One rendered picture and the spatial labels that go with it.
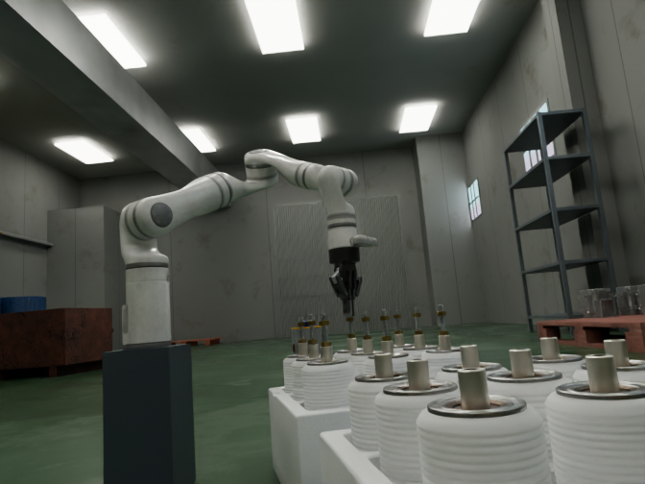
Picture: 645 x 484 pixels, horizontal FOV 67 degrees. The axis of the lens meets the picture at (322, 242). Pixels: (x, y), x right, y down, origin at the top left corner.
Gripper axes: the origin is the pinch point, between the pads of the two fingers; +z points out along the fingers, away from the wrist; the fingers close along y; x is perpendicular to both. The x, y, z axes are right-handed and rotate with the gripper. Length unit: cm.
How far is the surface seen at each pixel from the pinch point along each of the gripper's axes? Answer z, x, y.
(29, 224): -240, -963, -446
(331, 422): 18.9, 12.0, 32.0
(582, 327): 22, 30, -287
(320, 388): 13.9, 8.9, 29.8
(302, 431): 19.8, 8.4, 35.3
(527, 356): 8, 46, 48
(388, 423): 13, 34, 59
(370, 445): 17, 28, 50
